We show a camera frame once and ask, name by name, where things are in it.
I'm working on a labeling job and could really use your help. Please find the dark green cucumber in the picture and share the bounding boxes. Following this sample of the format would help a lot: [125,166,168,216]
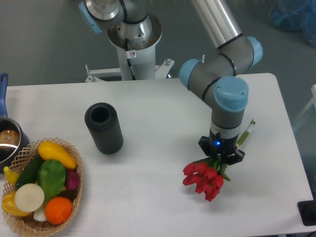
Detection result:
[15,153,44,189]

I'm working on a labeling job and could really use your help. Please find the yellow bell pepper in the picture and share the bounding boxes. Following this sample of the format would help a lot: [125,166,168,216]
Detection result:
[1,192,32,217]

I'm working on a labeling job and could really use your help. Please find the red tulip bouquet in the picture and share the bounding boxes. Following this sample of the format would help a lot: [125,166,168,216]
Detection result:
[183,120,256,201]

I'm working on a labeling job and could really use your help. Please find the yellow squash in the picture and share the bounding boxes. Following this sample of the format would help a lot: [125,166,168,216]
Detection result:
[38,141,77,169]

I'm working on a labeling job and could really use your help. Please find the green lettuce leaf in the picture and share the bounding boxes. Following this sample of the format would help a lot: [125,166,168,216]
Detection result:
[37,159,66,205]

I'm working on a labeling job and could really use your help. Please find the white round onion slice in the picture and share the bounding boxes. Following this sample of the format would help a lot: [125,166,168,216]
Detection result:
[14,183,44,212]

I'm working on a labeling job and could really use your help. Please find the dark grey ribbed vase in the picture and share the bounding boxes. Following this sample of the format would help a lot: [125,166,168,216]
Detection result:
[84,102,123,155]

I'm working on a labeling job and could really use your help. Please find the woven wicker basket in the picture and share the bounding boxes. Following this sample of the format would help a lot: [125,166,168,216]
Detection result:
[2,138,83,237]

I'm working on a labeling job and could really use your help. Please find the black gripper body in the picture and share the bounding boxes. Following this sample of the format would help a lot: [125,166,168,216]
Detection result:
[209,132,238,157]

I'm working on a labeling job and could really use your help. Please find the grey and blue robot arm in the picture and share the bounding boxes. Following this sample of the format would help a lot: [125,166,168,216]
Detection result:
[79,0,263,165]

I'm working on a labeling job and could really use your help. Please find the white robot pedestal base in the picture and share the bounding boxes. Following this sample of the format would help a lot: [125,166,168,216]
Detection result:
[85,46,175,82]

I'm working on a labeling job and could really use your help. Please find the white frame at right edge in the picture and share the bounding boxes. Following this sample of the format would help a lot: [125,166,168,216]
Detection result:
[292,84,316,133]

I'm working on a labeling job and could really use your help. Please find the purple radish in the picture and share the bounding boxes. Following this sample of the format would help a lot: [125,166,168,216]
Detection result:
[65,169,80,190]

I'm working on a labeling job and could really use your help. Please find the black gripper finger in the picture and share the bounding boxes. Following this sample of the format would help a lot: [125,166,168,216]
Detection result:
[198,136,217,159]
[221,149,245,165]

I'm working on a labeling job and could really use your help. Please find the orange fruit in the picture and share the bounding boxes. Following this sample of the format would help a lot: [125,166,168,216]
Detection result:
[44,197,72,225]

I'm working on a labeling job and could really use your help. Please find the blue handled saucepan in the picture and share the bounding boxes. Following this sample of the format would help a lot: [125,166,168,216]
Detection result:
[0,73,29,173]

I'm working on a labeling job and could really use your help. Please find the blue plastic bag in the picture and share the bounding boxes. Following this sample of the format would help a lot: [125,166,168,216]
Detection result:
[269,0,316,47]

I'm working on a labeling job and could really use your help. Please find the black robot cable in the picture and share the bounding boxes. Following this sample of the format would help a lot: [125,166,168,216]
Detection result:
[124,38,136,81]

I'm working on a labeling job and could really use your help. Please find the black device at table edge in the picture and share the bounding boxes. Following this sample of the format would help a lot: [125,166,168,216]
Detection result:
[297,200,316,226]

